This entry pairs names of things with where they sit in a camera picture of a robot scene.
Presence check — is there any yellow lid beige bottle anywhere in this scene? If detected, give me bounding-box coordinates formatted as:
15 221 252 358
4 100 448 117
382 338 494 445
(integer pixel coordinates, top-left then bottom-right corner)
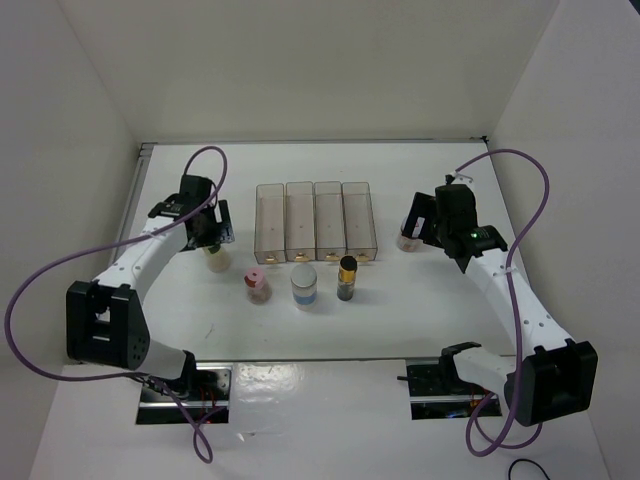
203 245 231 273

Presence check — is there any white lid red logo jar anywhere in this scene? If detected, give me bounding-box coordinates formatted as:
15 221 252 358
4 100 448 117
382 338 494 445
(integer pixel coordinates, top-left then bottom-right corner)
396 232 422 252

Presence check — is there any pink lid spice bottle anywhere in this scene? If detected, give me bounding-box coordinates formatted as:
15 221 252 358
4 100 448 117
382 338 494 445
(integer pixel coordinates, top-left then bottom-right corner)
244 267 272 305

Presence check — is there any gold black pepper grinder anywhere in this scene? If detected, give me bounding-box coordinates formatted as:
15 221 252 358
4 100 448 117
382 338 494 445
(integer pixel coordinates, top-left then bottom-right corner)
337 255 358 301

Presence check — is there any silver lid blue label jar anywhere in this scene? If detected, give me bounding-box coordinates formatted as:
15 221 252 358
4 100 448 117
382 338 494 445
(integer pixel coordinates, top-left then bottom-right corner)
290 263 317 311

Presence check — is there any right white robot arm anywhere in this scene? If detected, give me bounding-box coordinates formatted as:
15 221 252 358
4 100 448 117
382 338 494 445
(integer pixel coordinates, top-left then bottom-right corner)
403 183 598 426

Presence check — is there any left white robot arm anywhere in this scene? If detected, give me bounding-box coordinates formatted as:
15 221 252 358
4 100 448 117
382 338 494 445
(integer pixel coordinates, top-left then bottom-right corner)
66 175 234 400

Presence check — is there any clear organizer bin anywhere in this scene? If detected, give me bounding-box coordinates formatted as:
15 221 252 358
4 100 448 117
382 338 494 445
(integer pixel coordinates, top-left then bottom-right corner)
254 183 286 265
285 181 316 262
313 181 346 262
342 182 378 263

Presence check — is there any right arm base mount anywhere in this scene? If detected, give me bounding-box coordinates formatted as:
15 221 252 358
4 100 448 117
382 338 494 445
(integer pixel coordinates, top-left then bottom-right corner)
396 359 488 420

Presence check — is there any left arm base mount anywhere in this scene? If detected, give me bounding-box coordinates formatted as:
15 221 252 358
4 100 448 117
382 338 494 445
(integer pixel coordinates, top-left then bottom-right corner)
135 362 233 426

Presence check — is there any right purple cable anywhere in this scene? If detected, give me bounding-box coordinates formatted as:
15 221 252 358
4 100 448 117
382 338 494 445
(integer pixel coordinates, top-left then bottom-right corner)
445 148 551 457

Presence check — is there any black cable on floor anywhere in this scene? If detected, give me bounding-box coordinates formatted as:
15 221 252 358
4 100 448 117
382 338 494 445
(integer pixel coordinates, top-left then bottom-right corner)
508 457 551 480

